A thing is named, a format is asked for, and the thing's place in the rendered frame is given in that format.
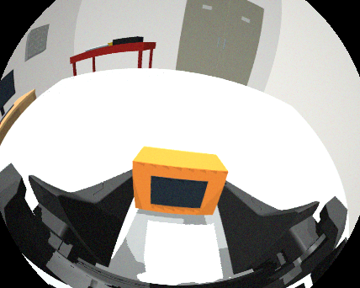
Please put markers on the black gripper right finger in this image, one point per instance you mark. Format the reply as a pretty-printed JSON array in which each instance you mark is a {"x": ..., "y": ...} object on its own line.
[{"x": 251, "y": 227}]

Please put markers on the orange block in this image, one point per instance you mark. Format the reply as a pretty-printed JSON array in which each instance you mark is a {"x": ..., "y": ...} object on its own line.
[{"x": 177, "y": 182}]

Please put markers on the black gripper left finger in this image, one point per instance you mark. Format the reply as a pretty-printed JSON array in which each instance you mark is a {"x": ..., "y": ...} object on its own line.
[{"x": 95, "y": 214}]

